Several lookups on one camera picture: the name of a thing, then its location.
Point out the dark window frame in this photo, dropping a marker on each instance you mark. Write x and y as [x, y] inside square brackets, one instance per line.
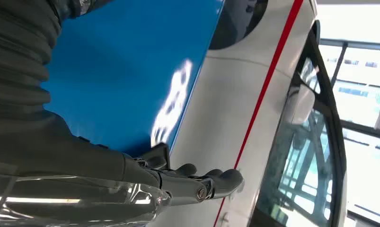
[340, 59]

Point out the white car with red stripe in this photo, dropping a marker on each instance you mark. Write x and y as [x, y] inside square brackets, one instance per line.
[227, 100]

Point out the blue metal shelf rack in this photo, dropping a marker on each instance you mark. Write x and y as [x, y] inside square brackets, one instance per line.
[120, 72]

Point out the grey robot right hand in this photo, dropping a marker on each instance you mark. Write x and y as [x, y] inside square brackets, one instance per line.
[67, 163]

